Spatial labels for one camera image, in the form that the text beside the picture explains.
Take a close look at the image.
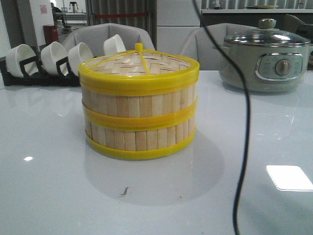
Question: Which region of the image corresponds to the bamboo steamer drawer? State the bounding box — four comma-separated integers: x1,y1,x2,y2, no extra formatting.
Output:
85,117,196,160
82,84,197,131

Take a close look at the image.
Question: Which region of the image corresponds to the bamboo steamer lid yellow rim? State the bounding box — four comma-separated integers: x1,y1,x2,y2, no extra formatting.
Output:
78,43,200,96

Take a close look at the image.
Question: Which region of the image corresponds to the white bowl right upright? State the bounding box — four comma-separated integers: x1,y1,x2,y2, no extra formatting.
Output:
103,34,126,55

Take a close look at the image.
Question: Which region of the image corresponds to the grey chair right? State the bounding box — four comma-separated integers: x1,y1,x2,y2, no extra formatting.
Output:
179,23,255,71

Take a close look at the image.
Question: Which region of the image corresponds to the grey chair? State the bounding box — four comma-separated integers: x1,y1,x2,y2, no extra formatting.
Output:
62,23,155,56
179,23,255,71

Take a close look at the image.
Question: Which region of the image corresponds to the white cabinet background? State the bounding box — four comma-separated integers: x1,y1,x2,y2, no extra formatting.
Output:
156,0,201,54

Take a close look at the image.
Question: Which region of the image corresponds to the grey chair left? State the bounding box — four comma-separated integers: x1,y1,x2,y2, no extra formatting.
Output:
62,23,155,56

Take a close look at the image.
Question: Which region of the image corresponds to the grey electric cooking pot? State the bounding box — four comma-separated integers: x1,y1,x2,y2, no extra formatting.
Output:
221,43,313,93

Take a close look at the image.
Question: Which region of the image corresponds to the black bowl rack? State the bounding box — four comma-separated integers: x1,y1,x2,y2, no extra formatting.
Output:
0,56,80,87

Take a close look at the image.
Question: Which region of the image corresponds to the red fire extinguisher box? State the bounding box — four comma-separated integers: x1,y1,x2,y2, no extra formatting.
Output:
43,24,59,45

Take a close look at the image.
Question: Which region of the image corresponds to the glass pot lid grey knob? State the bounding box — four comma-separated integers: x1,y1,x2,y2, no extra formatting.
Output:
224,18,311,47

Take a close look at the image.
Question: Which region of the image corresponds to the person in background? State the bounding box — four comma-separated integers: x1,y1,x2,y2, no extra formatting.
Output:
50,2,62,14

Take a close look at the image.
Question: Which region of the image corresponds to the white bowl far left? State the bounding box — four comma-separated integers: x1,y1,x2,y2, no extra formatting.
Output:
5,44,36,78

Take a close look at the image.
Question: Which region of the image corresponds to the black cable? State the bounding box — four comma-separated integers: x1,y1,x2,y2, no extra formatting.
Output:
192,0,252,235

